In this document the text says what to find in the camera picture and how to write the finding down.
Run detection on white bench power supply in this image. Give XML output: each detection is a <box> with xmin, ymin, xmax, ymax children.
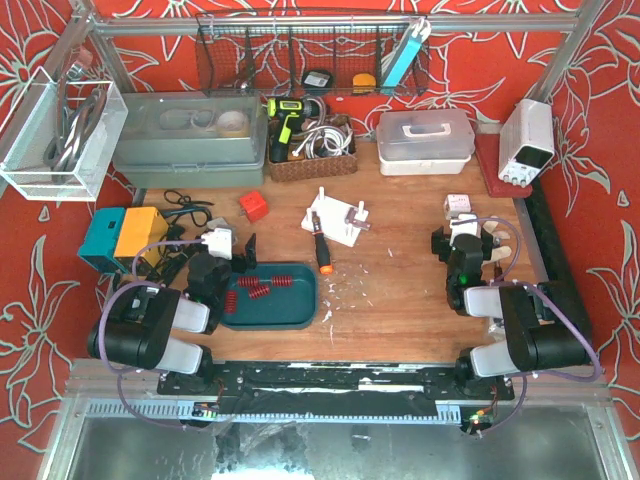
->
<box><xmin>498</xmin><ymin>99</ymin><xmax>555</xmax><ymax>188</ymax></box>

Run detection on white cotton glove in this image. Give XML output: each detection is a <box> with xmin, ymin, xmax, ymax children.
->
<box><xmin>479</xmin><ymin>217</ymin><xmax>514</xmax><ymax>264</ymax></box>

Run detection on red mat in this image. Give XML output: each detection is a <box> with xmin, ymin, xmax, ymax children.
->
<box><xmin>475</xmin><ymin>133</ymin><xmax>533</xmax><ymax>199</ymax></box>

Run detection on white tiger cube socket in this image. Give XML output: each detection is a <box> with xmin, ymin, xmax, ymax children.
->
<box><xmin>443</xmin><ymin>194</ymin><xmax>472</xmax><ymax>220</ymax></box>

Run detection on black tangled cables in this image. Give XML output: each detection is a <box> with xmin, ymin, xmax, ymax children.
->
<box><xmin>112</xmin><ymin>188</ymin><xmax>216</xmax><ymax>294</ymax></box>

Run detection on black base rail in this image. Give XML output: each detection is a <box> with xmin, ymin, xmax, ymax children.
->
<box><xmin>157</xmin><ymin>361</ymin><xmax>515</xmax><ymax>401</ymax></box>

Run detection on teal and yellow box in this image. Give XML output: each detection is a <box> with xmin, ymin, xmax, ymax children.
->
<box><xmin>77</xmin><ymin>207</ymin><xmax>169</xmax><ymax>274</ymax></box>

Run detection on green cordless drill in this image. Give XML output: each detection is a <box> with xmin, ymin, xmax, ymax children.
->
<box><xmin>267</xmin><ymin>97</ymin><xmax>321</xmax><ymax>163</ymax></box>

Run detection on red spring three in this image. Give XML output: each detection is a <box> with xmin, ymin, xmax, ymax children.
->
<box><xmin>248</xmin><ymin>284</ymin><xmax>271</xmax><ymax>299</ymax></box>

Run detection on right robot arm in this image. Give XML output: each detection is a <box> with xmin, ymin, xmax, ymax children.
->
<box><xmin>431</xmin><ymin>221</ymin><xmax>601</xmax><ymax>382</ymax></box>

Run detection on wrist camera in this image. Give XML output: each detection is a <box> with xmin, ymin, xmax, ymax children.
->
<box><xmin>449</xmin><ymin>213</ymin><xmax>481</xmax><ymax>246</ymax></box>
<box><xmin>201</xmin><ymin>227</ymin><xmax>234</xmax><ymax>260</ymax></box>

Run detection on black side strip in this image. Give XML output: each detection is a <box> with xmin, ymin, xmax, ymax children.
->
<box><xmin>524</xmin><ymin>179</ymin><xmax>592</xmax><ymax>342</ymax></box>

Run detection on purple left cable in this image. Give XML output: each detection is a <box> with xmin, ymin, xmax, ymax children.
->
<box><xmin>98</xmin><ymin>236</ymin><xmax>221</xmax><ymax>432</ymax></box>

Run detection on metal flexible hose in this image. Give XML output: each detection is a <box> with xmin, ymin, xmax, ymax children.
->
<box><xmin>302</xmin><ymin>97</ymin><xmax>331</xmax><ymax>132</ymax></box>

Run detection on white lidded storage box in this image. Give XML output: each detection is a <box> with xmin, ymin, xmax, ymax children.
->
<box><xmin>376</xmin><ymin>109</ymin><xmax>475</xmax><ymax>176</ymax></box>

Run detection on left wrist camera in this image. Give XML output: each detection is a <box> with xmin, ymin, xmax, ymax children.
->
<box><xmin>201</xmin><ymin>227</ymin><xmax>234</xmax><ymax>260</ymax></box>

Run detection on clear acrylic box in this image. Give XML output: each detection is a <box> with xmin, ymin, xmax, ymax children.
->
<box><xmin>1</xmin><ymin>68</ymin><xmax>128</xmax><ymax>202</ymax></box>

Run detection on red cube power socket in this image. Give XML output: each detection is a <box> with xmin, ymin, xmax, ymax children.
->
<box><xmin>238</xmin><ymin>190</ymin><xmax>269</xmax><ymax>223</ymax></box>

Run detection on orange black ratchet screwdriver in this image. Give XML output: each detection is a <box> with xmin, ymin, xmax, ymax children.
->
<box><xmin>311</xmin><ymin>211</ymin><xmax>333</xmax><ymax>275</ymax></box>

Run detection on black wire basket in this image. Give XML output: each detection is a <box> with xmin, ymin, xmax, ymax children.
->
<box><xmin>195</xmin><ymin>7</ymin><xmax>416</xmax><ymax>97</ymax></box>

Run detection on yellow tape measure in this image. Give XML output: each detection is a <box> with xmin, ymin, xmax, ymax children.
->
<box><xmin>352</xmin><ymin>73</ymin><xmax>377</xmax><ymax>95</ymax></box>

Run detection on white coiled cable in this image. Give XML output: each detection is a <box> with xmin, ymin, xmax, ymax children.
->
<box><xmin>293</xmin><ymin>124</ymin><xmax>355</xmax><ymax>160</ymax></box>

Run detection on black tape measure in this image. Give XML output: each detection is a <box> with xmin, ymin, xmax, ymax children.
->
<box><xmin>301</xmin><ymin>69</ymin><xmax>334</xmax><ymax>95</ymax></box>

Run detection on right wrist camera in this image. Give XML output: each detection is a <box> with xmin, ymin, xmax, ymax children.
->
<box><xmin>449</xmin><ymin>213</ymin><xmax>481</xmax><ymax>246</ymax></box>

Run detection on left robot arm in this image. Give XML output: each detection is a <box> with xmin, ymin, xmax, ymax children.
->
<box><xmin>88</xmin><ymin>227</ymin><xmax>257</xmax><ymax>378</ymax></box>

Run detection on white peg base plate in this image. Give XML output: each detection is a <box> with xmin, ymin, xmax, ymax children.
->
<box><xmin>300</xmin><ymin>186</ymin><xmax>369</xmax><ymax>247</ymax></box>

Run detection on woven wicker basket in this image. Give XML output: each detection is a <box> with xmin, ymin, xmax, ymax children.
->
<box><xmin>266</xmin><ymin>114</ymin><xmax>358</xmax><ymax>182</ymax></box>

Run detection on dark green plastic tray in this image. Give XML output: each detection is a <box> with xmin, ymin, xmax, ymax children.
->
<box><xmin>220</xmin><ymin>263</ymin><xmax>318</xmax><ymax>331</ymax></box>

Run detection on red spring one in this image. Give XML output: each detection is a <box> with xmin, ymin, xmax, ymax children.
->
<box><xmin>237</xmin><ymin>276</ymin><xmax>260</xmax><ymax>288</ymax></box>

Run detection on red spring two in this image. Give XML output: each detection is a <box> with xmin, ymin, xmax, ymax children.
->
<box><xmin>271</xmin><ymin>275</ymin><xmax>293</xmax><ymax>288</ymax></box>

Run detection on grey plastic storage box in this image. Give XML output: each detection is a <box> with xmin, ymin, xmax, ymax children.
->
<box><xmin>112</xmin><ymin>92</ymin><xmax>268</xmax><ymax>189</ymax></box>

